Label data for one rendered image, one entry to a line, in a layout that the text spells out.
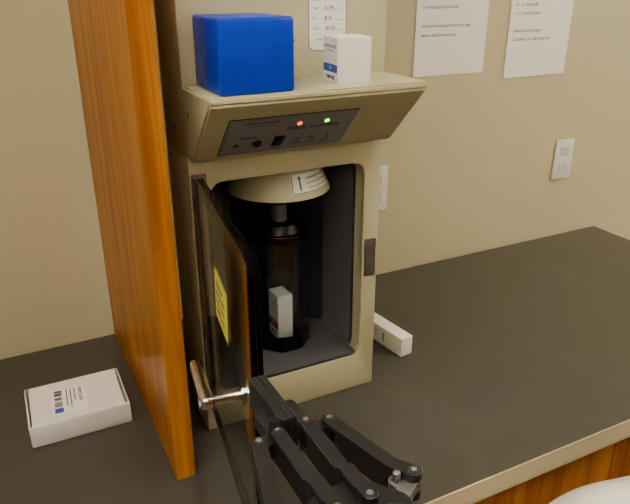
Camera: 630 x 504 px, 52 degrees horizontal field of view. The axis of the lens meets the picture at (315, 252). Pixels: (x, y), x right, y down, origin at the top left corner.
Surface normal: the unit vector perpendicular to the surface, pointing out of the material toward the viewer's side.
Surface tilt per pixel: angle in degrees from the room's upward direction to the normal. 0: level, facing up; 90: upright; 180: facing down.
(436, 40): 90
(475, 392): 0
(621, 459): 90
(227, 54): 90
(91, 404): 0
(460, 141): 90
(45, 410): 0
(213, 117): 135
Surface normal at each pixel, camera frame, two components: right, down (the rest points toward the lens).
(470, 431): 0.00, -0.92
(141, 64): 0.45, 0.35
